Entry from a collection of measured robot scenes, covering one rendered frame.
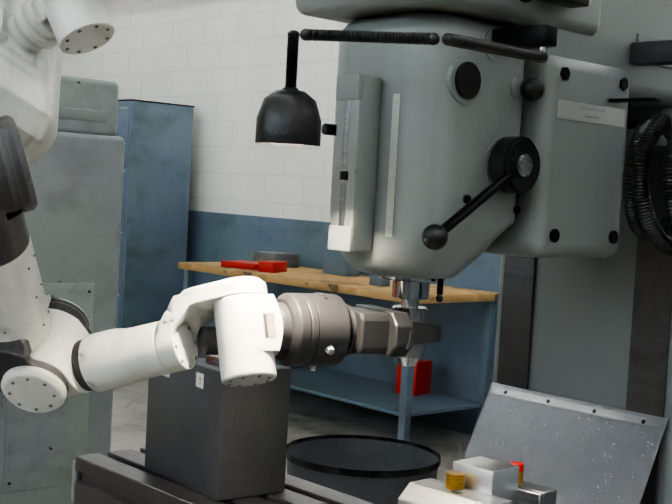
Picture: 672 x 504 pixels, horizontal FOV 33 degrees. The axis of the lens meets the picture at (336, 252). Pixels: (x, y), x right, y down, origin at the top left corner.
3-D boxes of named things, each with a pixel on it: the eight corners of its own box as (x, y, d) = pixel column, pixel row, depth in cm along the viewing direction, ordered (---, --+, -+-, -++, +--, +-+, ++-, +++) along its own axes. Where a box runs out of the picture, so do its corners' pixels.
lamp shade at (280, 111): (247, 141, 124) (250, 83, 124) (263, 144, 131) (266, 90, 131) (313, 144, 123) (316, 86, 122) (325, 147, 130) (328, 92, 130)
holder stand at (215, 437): (215, 502, 163) (222, 362, 162) (142, 467, 181) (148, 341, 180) (285, 492, 171) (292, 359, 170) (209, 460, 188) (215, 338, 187)
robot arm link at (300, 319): (316, 283, 137) (229, 280, 132) (327, 370, 134) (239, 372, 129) (275, 309, 147) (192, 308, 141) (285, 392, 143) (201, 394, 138)
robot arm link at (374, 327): (416, 299, 140) (330, 297, 134) (411, 378, 140) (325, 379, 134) (364, 288, 151) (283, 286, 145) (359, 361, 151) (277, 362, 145)
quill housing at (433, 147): (421, 283, 133) (438, 4, 131) (305, 267, 148) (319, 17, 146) (525, 281, 146) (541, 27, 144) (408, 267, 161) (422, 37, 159)
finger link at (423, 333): (436, 345, 146) (395, 345, 143) (438, 320, 146) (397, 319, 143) (444, 347, 145) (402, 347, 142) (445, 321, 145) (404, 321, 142)
